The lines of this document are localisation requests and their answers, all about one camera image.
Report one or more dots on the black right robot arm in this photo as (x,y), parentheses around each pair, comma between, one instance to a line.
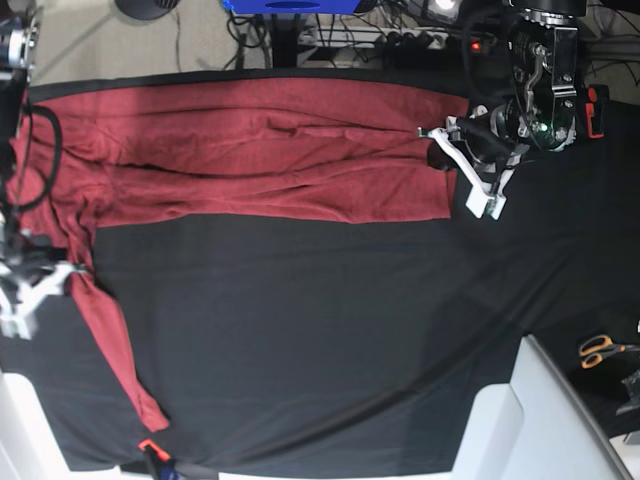
(20,31)

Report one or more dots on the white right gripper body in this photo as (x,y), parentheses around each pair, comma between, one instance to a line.
(32,269)

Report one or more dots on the yellow-handled scissors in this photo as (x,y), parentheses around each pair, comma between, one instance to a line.
(600,347)

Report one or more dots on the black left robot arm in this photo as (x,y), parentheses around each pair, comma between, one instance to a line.
(537,117)

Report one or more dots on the blue box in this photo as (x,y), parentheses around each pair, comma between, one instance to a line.
(250,7)

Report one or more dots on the black table cloth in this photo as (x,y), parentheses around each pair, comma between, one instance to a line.
(283,347)

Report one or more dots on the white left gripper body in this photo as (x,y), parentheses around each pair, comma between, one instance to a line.
(485,154)

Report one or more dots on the red long-sleeve shirt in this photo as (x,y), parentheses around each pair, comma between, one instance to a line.
(328,150)

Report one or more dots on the orange black clamp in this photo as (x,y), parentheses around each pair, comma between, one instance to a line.
(597,97)

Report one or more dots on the black stand pole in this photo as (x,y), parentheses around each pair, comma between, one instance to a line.
(284,30)

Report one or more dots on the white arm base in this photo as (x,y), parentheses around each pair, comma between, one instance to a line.
(535,426)
(28,447)

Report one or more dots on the white power strip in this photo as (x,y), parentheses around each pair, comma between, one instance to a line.
(417,39)

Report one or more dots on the orange blue front clamp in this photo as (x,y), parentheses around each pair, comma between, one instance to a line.
(160,465)

